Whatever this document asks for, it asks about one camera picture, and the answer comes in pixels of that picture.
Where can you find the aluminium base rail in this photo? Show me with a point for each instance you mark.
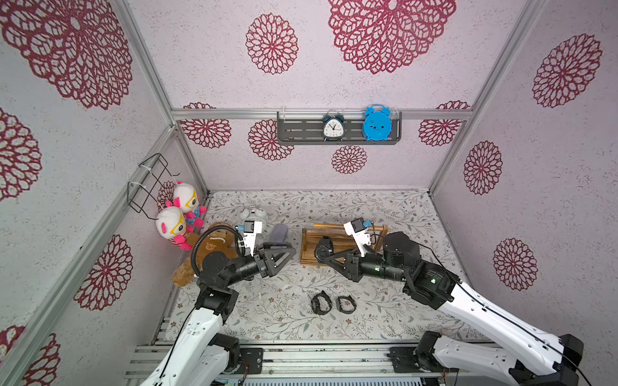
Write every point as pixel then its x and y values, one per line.
pixel 319 364

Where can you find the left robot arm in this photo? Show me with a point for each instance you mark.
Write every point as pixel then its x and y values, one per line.
pixel 201 352

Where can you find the blue alarm clock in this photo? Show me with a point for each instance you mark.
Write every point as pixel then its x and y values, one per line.
pixel 377 125

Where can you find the dark green alarm clock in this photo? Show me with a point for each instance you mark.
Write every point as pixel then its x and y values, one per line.
pixel 333 128

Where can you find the black wire basket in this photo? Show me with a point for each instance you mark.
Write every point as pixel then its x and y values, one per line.
pixel 149 193

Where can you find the white pink plush doll back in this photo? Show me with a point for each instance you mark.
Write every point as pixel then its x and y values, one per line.
pixel 186 198

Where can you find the wooden watch stand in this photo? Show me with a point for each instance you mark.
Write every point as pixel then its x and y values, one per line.
pixel 341 241

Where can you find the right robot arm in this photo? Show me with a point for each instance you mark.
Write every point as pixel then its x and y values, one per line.
pixel 522 354

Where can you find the white pink plush doll front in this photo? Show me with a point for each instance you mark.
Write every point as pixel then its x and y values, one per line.
pixel 171 225

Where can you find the grey glasses case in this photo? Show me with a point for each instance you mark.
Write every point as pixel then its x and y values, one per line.
pixel 278 235

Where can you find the white alarm clock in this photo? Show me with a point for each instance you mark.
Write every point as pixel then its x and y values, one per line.
pixel 254 214

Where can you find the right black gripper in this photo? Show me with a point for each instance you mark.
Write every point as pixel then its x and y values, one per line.
pixel 351 264

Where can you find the white pink plush doll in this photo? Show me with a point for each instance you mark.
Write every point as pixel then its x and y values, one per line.
pixel 171 225
pixel 186 198

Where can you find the brown teddy bear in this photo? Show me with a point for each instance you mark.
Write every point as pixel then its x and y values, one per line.
pixel 218 241

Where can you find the grey wall shelf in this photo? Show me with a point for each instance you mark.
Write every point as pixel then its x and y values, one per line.
pixel 293 131

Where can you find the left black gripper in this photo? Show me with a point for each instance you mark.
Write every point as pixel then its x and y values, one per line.
pixel 269 260

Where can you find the black watch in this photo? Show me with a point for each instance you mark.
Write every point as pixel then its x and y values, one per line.
pixel 346 304
pixel 321 303
pixel 324 249

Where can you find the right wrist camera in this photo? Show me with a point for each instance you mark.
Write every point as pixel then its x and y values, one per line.
pixel 358 230

